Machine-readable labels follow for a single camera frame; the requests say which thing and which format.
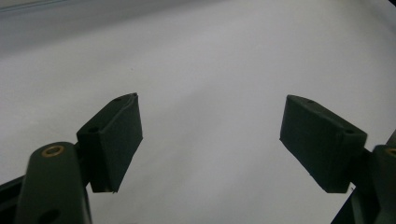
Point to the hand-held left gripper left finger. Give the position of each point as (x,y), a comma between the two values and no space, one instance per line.
(112,143)

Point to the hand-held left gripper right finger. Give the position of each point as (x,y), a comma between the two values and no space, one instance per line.
(320,143)

